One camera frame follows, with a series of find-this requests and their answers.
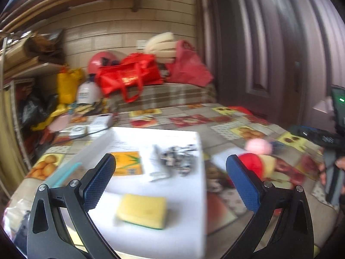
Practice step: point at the plaid blanket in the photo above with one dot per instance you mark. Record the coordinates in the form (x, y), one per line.
(175, 94)

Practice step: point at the black plastic bag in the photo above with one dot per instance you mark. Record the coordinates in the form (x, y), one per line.
(35, 108)

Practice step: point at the red yellow plush toy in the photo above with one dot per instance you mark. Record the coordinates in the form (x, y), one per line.
(252, 163)

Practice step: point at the white banana-shaped plush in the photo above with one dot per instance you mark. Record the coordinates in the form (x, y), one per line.
(161, 45)

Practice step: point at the yellow sponge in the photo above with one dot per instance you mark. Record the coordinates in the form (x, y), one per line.
(142, 210)

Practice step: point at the dark metal door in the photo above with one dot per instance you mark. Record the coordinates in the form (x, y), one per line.
(258, 45)

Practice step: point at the yellow orange packet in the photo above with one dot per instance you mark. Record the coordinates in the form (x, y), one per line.
(126, 164)

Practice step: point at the fruit print tablecloth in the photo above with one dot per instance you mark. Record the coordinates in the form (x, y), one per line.
(242, 129)

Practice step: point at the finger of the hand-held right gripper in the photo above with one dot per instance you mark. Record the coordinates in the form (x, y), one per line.
(315, 136)

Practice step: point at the red tote bag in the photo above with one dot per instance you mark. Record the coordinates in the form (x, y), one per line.
(126, 77)

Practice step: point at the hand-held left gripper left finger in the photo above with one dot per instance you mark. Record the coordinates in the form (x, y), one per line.
(98, 186)

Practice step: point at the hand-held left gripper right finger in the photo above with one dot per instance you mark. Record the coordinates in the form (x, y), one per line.
(246, 186)

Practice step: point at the white foam board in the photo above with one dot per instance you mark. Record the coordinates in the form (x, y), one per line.
(161, 188)

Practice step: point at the white power adapter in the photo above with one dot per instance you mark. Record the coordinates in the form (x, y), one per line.
(78, 131)

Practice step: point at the white plastic jug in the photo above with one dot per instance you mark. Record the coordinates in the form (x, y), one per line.
(86, 93)

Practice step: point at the red plastic bag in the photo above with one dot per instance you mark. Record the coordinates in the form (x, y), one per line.
(188, 67)

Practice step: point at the pink plush toy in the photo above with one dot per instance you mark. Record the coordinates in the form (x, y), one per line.
(257, 145)

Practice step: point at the small white box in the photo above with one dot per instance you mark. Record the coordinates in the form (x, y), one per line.
(101, 122)

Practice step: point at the yellow bag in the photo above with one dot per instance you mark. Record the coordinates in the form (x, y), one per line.
(67, 83)

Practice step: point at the wooden shelf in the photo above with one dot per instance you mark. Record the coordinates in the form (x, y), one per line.
(29, 67)

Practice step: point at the red helmet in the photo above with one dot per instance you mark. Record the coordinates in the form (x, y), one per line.
(98, 60)

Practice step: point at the person's right hand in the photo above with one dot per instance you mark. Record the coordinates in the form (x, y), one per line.
(340, 164)

